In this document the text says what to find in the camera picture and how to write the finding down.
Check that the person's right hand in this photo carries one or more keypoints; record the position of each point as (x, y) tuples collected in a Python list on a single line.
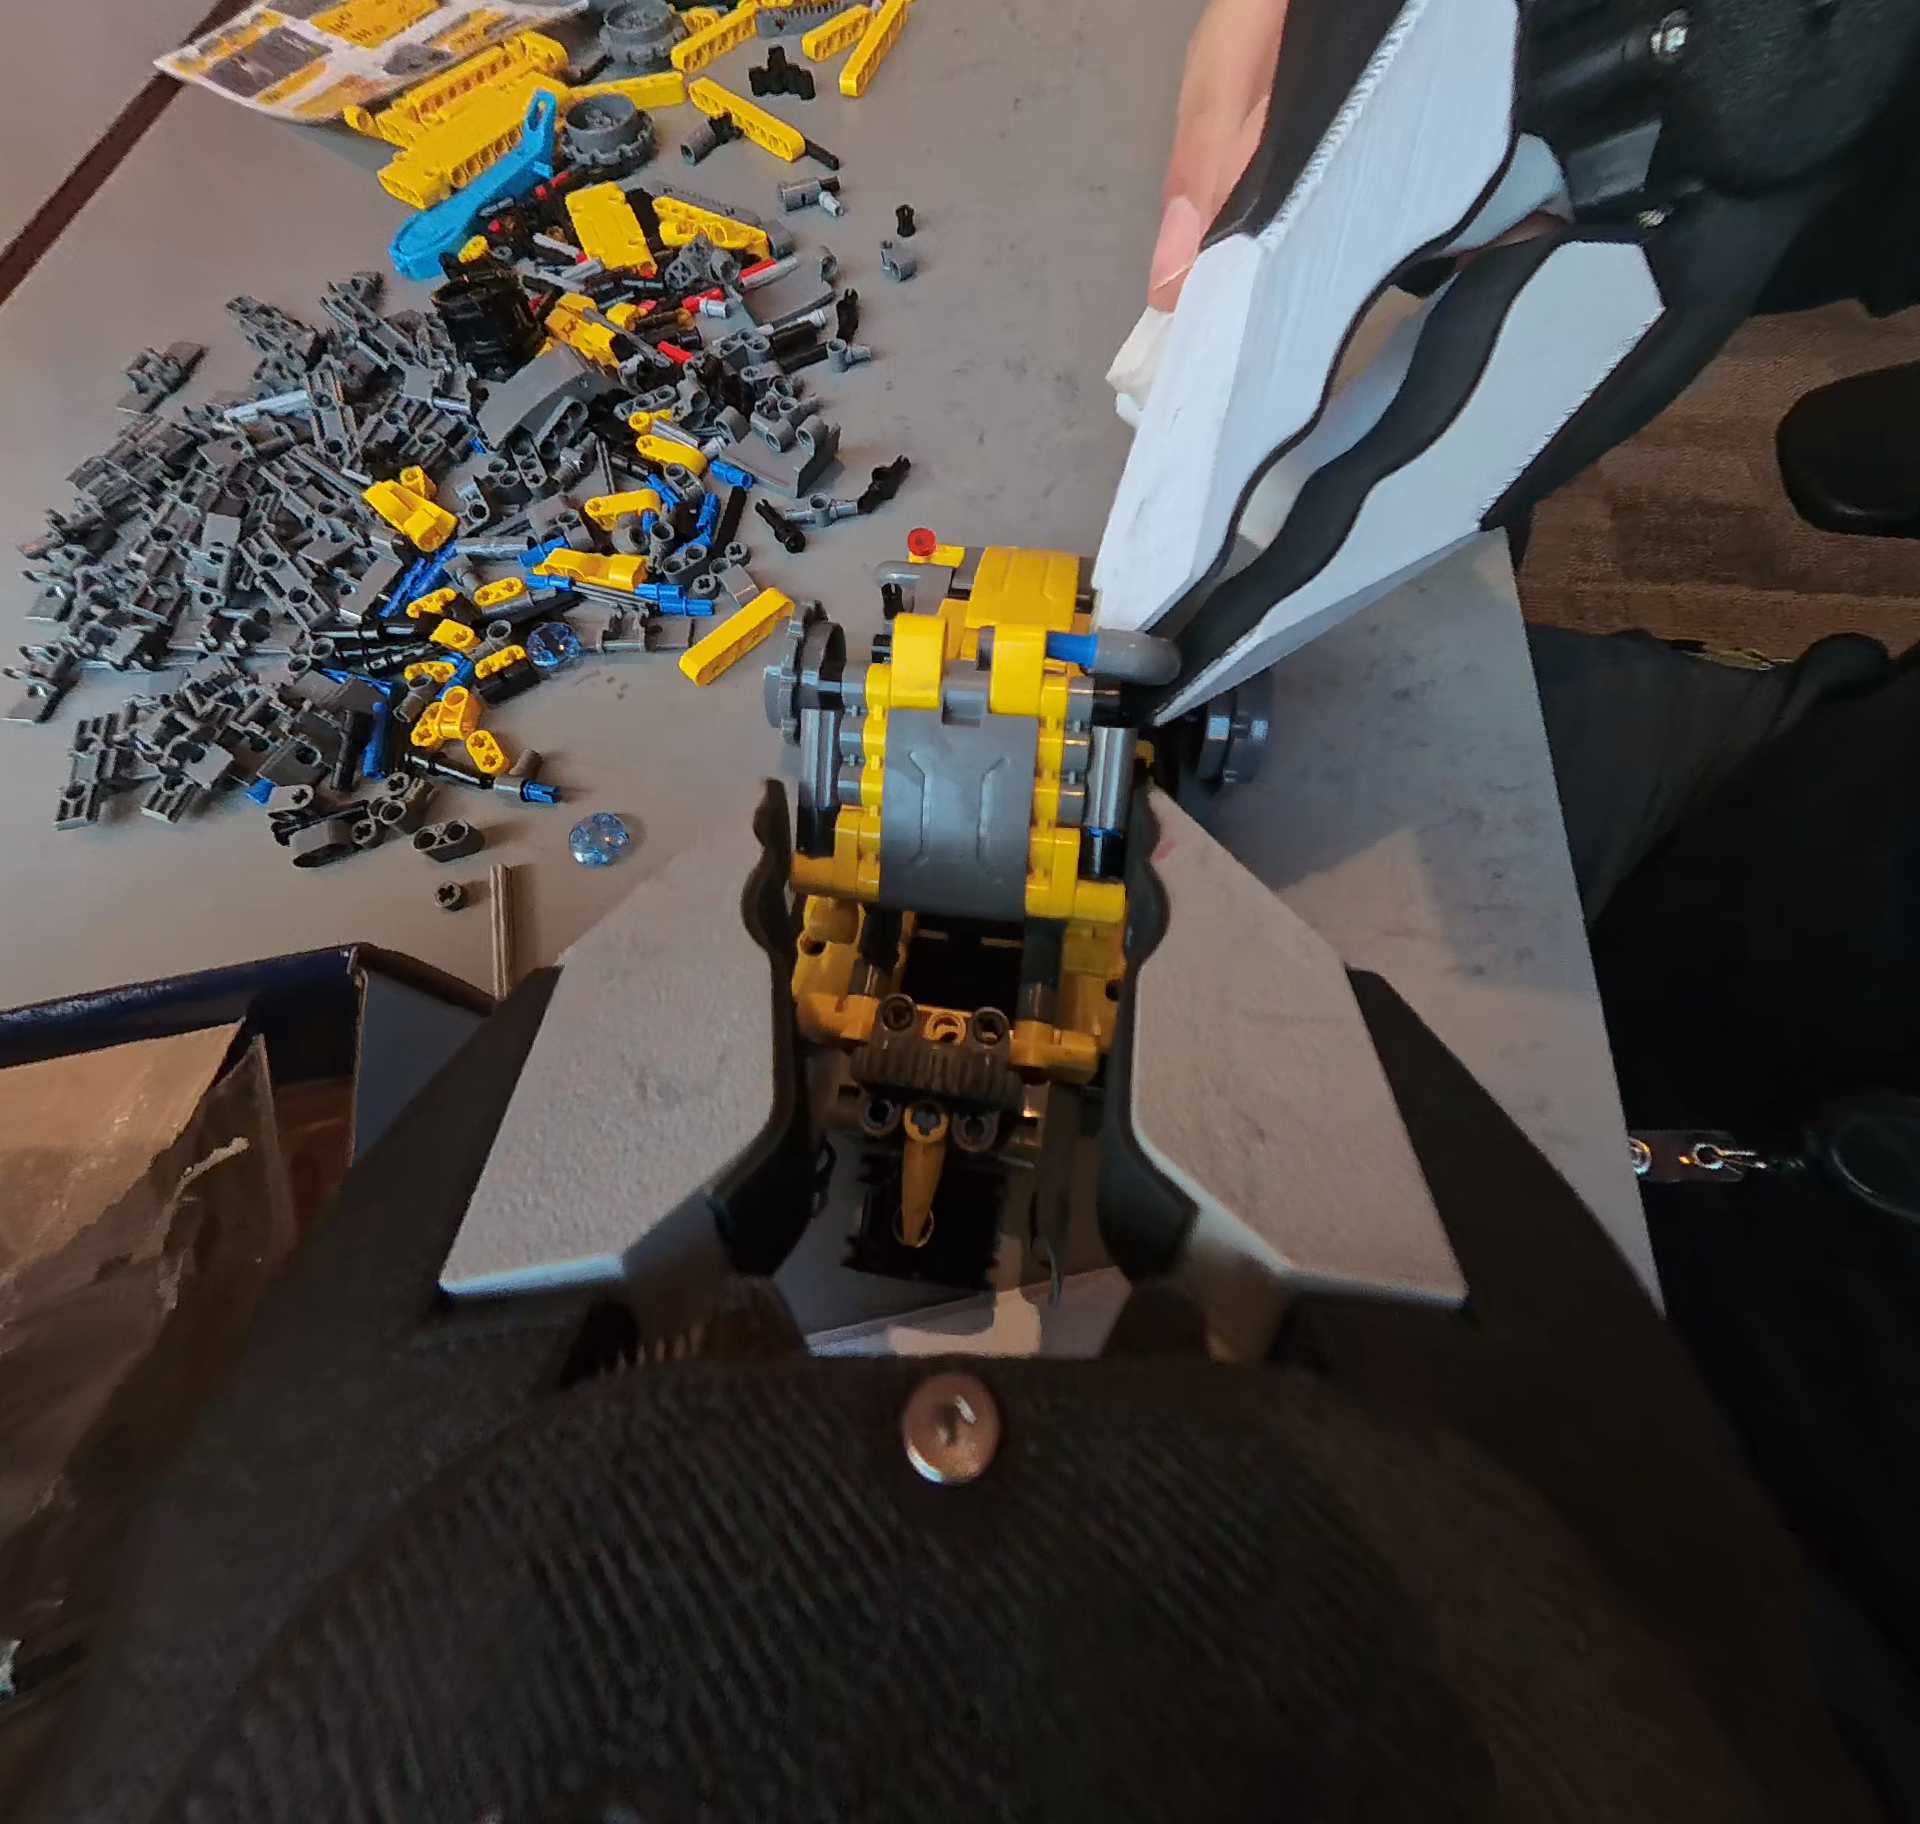
[(1240, 55)]

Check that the short yellow beam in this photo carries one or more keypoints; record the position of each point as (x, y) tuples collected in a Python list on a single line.
[(734, 638)]

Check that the yellow sticker sheet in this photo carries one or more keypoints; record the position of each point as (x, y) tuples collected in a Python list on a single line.
[(346, 25)]

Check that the yellow building-block toy vehicle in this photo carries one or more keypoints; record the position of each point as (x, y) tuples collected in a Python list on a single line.
[(963, 804)]

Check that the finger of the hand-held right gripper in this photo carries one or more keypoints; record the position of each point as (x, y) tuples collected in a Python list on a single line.
[(1518, 382), (1319, 247)]

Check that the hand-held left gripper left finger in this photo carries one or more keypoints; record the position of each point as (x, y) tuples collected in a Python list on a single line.
[(631, 1076)]

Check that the blue curved building piece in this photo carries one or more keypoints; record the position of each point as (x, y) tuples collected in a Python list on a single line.
[(450, 218)]

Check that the translucent blue round stud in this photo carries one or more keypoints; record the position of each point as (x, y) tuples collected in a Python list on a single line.
[(553, 647), (601, 840)]

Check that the pile of small connector pieces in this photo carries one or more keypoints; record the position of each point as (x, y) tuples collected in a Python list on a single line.
[(298, 502)]

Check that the person's legs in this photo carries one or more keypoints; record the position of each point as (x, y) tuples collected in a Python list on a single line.
[(1771, 878)]

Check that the blue cardboard kit box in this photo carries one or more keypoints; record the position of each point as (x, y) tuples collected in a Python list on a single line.
[(431, 1044)]

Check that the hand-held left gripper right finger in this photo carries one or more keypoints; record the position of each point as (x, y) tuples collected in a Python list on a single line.
[(1288, 1106)]

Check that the grey wheel hub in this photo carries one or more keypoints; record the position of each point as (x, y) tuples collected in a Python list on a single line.
[(637, 30), (610, 135)]

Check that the clear plastic bag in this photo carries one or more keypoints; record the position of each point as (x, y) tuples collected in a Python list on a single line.
[(121, 1254)]

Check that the black badge reel with clip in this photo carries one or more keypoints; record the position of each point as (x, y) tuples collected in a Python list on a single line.
[(1875, 1155)]

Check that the group of long yellow beams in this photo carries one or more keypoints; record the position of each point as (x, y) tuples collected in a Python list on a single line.
[(468, 91)]

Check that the black chair base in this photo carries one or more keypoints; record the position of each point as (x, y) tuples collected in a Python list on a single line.
[(1860, 451)]

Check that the grey desk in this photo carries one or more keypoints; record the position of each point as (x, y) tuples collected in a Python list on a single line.
[(1053, 277)]

